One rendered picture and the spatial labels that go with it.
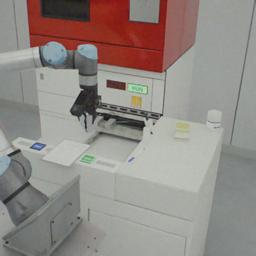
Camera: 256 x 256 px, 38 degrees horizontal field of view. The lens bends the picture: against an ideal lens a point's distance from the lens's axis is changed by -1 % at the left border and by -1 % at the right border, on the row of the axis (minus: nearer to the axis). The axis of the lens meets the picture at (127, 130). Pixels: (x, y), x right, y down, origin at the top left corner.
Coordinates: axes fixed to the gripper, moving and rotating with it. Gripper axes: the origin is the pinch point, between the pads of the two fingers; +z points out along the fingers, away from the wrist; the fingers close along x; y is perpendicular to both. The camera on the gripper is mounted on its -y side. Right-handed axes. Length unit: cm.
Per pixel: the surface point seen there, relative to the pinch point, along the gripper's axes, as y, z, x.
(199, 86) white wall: 207, 46, -8
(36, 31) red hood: 54, -25, 60
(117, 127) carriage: 50, 23, 7
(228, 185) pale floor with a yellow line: 153, 111, -52
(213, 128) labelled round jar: 51, 12, -45
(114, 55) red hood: 54, -18, 12
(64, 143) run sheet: 8.2, 14.3, 16.4
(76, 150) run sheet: 5.1, 14.3, 8.0
